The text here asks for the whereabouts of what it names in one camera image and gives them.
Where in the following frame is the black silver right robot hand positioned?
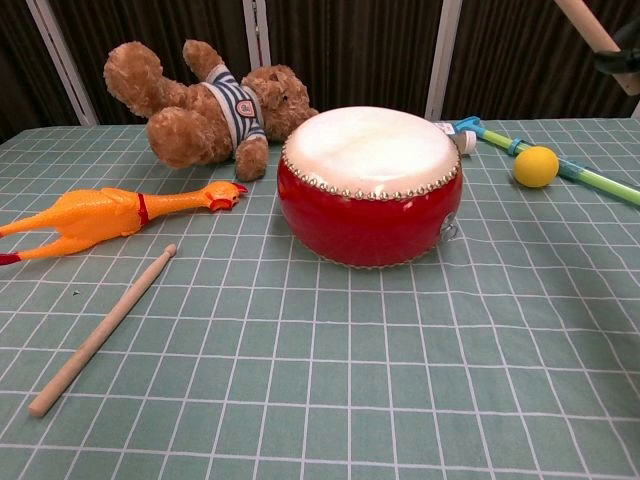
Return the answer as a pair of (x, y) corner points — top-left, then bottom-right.
(593, 20), (640, 76)

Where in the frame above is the red drum with white skin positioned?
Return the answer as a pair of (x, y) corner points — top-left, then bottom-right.
(276, 105), (464, 270)

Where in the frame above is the green grid cutting mat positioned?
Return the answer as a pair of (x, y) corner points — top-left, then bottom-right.
(0, 118), (640, 480)

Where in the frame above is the yellow foam ball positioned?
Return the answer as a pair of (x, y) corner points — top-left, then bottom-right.
(512, 145), (560, 189)

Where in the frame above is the wooden drumstick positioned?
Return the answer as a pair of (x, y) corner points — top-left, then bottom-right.
(28, 243), (178, 417)
(553, 0), (640, 96)

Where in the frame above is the brown teddy bear striped shirt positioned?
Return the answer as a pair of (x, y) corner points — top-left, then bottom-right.
(103, 38), (320, 182)

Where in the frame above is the yellow rubber chicken toy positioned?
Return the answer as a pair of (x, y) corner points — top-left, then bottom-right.
(0, 180), (250, 267)

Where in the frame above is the white partition frame post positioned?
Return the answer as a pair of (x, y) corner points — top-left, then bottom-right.
(424, 0), (464, 120)
(241, 0), (272, 71)
(29, 0), (99, 126)

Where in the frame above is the blue green water pump toy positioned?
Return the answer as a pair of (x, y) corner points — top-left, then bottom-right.
(452, 115), (640, 207)

